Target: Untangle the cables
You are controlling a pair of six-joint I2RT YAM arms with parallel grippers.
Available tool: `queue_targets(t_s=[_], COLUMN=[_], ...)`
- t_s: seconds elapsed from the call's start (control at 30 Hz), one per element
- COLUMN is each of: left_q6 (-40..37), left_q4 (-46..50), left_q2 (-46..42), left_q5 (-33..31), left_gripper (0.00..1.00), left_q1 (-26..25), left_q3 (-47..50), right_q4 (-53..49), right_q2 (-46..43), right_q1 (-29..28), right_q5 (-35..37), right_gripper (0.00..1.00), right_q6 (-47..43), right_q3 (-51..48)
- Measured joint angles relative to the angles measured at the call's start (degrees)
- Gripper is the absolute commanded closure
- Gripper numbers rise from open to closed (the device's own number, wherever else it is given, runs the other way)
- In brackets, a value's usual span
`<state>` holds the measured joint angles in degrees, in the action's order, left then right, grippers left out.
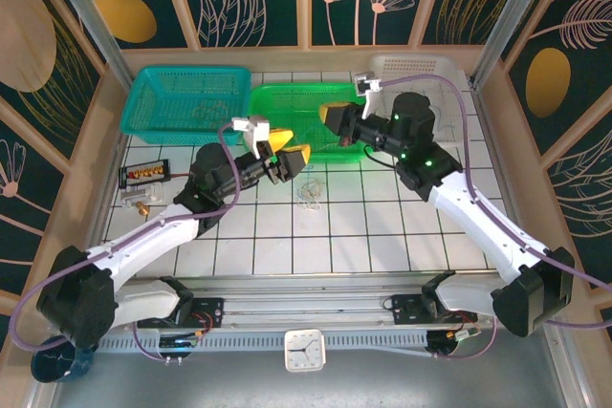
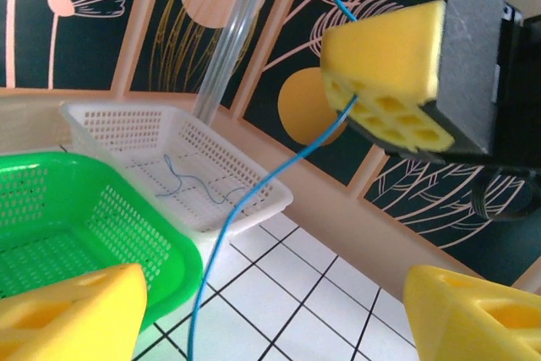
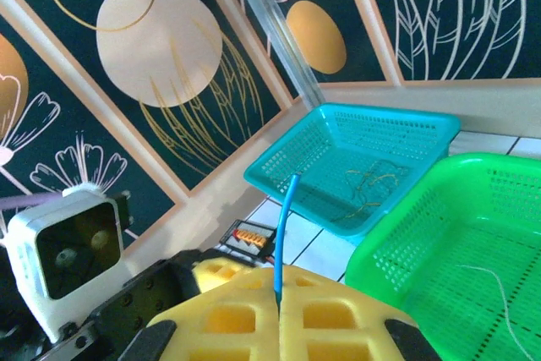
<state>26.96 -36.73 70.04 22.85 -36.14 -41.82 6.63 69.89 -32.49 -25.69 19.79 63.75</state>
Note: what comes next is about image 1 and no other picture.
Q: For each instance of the white square clock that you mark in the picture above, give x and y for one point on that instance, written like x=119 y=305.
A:
x=305 y=350

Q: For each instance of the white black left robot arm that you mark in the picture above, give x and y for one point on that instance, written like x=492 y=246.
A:
x=153 y=241

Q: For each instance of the white plastic basket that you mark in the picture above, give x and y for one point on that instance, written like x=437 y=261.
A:
x=416 y=66

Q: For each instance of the aluminium mounting rail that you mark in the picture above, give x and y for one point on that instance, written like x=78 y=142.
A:
x=311 y=303

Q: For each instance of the green plastic basket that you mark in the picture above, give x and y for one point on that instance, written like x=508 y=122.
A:
x=287 y=102

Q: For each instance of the small brass fitting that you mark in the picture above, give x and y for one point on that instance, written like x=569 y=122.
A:
x=142 y=209

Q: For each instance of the black terminal block yellow plugs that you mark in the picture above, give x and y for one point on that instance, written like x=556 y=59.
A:
x=143 y=173

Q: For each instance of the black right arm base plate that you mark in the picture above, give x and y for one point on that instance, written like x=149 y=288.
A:
x=406 y=308

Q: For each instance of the teal plastic basket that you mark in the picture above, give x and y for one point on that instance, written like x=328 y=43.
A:
x=167 y=97

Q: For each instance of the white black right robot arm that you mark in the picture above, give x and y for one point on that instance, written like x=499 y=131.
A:
x=478 y=221

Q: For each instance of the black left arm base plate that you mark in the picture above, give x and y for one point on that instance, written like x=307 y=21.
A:
x=210 y=310

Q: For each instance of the dark blue mug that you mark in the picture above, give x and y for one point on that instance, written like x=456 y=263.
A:
x=50 y=370

